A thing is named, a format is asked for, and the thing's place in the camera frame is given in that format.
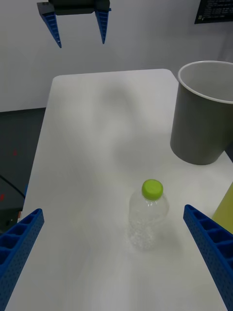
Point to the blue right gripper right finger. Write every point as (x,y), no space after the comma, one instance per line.
(213,252)

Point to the yellow-green plastic bin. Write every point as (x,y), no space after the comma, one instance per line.
(227,213)

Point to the dark wall screen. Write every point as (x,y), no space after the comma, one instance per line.
(216,12)

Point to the clear bottle with green cap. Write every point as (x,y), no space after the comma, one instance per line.
(152,189)

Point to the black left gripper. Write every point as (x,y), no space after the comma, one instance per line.
(75,6)

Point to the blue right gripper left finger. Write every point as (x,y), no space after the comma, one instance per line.
(17,252)

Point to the grey plastic bin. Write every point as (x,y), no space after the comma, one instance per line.
(199,128)

